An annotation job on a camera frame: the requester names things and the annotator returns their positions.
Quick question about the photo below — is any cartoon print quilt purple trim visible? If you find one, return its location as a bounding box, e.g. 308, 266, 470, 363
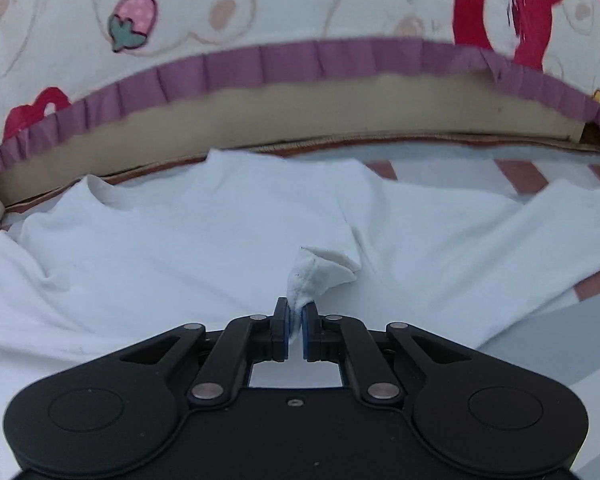
0, 0, 600, 172

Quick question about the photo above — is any white garment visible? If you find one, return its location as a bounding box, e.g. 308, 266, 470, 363
0, 146, 600, 480

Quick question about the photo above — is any striped pink grey white blanket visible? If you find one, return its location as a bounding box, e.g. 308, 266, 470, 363
0, 142, 600, 480

